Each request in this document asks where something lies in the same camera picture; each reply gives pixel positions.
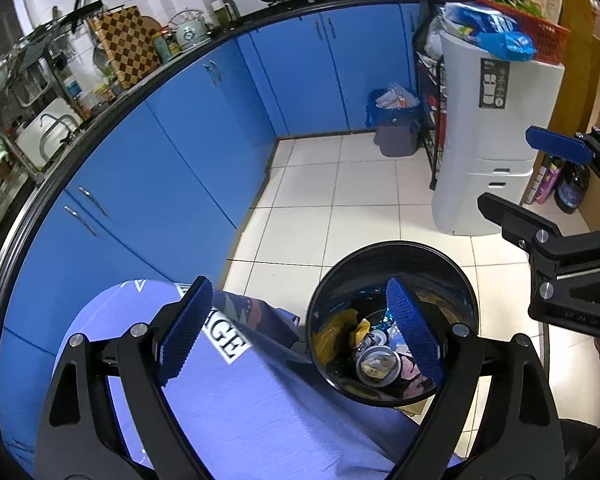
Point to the red plastic basket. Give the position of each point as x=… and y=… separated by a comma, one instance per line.
x=547, y=40

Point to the metal dish rack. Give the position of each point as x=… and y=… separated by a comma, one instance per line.
x=25, y=70

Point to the purple printed cloth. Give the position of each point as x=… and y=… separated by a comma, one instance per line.
x=280, y=410

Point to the pink wrapper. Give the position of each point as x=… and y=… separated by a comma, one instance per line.
x=409, y=369

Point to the pale green kettle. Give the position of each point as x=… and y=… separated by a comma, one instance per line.
x=190, y=32

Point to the black round trash bin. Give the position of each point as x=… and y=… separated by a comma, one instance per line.
x=340, y=280

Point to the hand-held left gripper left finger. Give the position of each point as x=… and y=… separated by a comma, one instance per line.
x=185, y=332

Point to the purple bottle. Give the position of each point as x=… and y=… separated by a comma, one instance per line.
x=547, y=182

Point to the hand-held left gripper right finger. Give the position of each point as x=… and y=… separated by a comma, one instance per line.
x=415, y=335

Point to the metal faucet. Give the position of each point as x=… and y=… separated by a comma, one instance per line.
x=55, y=122

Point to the blue kitchen cabinets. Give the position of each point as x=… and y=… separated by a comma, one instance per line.
x=180, y=135

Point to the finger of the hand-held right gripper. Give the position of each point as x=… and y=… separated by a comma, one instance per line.
x=555, y=142
x=520, y=220

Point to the blue plastic bag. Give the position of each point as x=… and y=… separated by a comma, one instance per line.
x=485, y=30

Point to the chequered wooden cutting board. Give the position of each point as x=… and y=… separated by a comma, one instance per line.
x=130, y=47

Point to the white food tray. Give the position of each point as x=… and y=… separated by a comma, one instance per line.
x=540, y=0

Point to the grey bin with blue bag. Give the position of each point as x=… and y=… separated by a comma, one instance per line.
x=395, y=130

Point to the condiment jar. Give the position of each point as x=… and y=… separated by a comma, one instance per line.
x=166, y=45

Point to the yellow plastic packet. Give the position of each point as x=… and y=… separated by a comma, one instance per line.
x=332, y=335

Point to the white basin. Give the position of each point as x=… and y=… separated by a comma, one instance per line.
x=35, y=140

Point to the blue foil packet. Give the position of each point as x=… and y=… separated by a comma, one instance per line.
x=387, y=322

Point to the dark blue bottle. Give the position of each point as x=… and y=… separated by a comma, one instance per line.
x=571, y=190

